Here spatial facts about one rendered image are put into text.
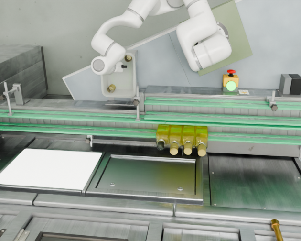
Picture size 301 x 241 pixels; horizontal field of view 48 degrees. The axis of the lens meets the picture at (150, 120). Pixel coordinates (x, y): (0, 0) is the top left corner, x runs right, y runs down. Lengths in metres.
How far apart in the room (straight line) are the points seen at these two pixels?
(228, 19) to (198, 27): 0.30
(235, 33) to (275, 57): 0.25
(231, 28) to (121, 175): 0.82
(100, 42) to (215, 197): 0.78
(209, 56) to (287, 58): 0.55
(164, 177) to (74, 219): 0.42
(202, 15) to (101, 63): 0.43
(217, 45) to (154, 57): 0.49
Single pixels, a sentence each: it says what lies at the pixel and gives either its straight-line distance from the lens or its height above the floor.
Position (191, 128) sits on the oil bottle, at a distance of 1.56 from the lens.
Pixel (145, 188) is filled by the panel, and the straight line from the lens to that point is 1.41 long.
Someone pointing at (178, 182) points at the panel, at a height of 1.20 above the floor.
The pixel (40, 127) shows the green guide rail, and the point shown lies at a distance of 1.82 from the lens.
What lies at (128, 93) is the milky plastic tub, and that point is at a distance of 1.72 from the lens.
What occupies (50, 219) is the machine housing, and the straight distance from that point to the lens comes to 1.38.
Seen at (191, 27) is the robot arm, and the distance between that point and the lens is 1.34.
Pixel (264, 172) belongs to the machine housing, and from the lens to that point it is 1.65.
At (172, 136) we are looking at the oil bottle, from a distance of 1.49.
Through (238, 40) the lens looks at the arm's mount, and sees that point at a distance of 1.63.
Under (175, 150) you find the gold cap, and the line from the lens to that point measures 1.42.
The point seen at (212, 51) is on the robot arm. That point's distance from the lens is 1.30.
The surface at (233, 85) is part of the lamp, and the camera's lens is 1.64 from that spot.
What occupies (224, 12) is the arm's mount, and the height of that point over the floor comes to 0.82.
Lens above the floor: 2.41
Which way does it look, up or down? 66 degrees down
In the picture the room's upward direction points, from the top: 162 degrees counter-clockwise
